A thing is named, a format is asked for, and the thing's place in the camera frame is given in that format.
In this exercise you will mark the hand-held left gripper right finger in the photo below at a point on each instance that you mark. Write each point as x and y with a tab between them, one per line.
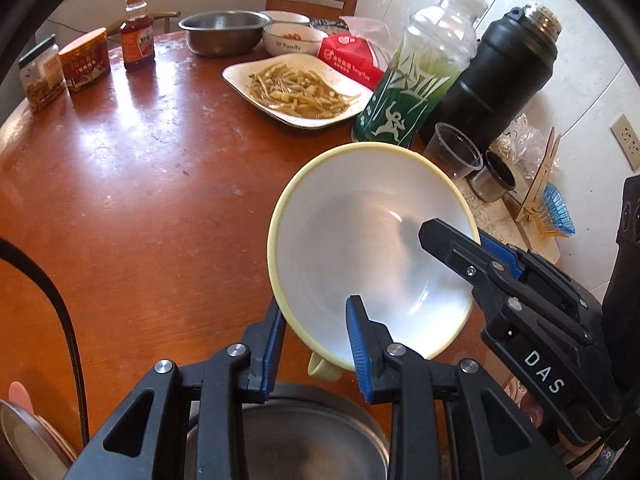
356	340

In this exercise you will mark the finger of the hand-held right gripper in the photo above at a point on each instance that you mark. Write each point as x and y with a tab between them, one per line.
502	255
450	240

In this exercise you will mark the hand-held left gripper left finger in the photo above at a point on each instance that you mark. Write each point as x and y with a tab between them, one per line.
270	355

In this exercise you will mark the white bowl with yellow outside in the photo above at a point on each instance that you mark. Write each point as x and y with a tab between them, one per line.
360	255

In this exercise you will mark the round steel pan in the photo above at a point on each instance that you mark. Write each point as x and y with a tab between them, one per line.
300	440

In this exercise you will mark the pink bear-shaped plate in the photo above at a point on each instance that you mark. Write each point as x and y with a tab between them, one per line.
20	396

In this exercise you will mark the steel plate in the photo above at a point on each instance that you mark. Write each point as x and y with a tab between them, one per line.
20	442

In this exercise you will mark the person's right hand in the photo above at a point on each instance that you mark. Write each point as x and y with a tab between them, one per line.
530	412

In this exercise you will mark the blue brush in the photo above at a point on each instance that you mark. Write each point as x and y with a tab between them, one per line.
555	210

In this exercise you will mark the steel thermos cup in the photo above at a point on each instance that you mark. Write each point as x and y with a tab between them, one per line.
492	177

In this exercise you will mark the wooden clip stand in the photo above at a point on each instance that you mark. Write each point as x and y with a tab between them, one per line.
537	180

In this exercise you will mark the clear plastic cup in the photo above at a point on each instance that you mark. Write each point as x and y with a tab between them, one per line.
452	152

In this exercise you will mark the plastic bag of nuts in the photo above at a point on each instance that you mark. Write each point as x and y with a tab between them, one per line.
522	137

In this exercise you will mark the green plastic drink bottle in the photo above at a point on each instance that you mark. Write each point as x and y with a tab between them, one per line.
415	85

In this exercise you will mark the black thermos flask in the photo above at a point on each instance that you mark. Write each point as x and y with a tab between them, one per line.
490	75

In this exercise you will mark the red tissue pack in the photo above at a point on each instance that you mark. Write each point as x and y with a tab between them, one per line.
345	55

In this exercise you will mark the white plate with green beans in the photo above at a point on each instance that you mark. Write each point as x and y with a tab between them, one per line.
295	92

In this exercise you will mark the clear plastic bag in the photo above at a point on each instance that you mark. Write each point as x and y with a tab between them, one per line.
372	32

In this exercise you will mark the patterned bowl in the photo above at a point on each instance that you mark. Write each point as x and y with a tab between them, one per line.
327	23

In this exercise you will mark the white printed ceramic bowl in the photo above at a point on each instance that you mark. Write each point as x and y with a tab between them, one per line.
292	42

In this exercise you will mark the plain white bowl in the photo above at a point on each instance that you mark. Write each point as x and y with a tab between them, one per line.
285	16

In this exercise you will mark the large steel bowl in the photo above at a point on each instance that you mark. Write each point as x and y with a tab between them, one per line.
220	32

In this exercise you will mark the amber honey bottle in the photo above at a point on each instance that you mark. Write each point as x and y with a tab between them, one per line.
136	40

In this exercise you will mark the red tin jar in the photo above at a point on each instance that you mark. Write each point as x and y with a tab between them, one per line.
85	60

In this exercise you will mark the clear jar with dried food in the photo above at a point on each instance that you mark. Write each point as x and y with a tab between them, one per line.
42	80

